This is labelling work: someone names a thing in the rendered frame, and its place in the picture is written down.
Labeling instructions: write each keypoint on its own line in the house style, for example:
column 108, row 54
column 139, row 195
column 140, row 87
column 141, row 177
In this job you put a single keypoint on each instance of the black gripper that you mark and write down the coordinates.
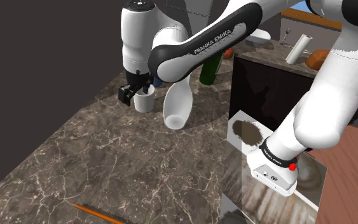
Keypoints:
column 137, row 79

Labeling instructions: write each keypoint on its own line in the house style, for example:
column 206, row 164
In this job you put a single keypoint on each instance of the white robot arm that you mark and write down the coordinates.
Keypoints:
column 318, row 105

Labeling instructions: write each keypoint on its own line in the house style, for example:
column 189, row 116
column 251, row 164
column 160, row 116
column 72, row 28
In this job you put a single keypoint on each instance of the white cup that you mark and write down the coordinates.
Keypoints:
column 144, row 102

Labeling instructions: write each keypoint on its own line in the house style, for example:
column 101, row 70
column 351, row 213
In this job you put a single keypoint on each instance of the small blue object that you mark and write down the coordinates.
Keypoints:
column 157, row 82

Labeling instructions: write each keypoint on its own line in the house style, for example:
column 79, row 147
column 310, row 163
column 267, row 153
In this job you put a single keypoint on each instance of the white vase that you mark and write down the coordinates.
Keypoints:
column 178, row 105

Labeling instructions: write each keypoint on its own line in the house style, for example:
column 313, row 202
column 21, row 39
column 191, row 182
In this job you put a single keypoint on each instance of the dark green bottle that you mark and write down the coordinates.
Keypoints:
column 209, row 73

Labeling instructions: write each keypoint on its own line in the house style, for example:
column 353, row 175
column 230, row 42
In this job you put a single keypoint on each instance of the red-orange round fruit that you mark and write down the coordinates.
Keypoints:
column 228, row 54

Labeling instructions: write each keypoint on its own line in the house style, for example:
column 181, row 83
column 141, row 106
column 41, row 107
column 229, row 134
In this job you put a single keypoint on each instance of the orange pencil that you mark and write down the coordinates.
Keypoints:
column 98, row 214

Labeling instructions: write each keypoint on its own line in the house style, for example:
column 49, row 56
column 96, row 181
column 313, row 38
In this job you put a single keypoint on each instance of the dark kitchen cabinet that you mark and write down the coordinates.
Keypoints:
column 265, row 90

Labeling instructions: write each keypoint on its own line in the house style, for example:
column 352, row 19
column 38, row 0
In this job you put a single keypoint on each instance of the white bowl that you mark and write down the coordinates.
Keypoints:
column 259, row 37

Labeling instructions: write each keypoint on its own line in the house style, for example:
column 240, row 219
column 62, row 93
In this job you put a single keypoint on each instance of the grey metal kitchen utensil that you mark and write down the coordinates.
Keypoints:
column 286, row 34

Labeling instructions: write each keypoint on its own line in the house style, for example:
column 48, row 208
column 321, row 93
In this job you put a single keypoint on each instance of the white paper towel roll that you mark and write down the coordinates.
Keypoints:
column 298, row 49

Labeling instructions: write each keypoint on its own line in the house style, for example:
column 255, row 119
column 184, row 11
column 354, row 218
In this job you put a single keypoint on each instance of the patterned robot stand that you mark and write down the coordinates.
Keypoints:
column 271, row 204

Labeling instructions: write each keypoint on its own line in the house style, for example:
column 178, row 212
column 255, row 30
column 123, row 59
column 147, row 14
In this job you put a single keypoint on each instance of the orange bread loaf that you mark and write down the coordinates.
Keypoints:
column 316, row 59

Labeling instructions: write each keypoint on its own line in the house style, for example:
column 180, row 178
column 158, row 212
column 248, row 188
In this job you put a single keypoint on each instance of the window with wooden frame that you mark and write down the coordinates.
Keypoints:
column 309, row 18

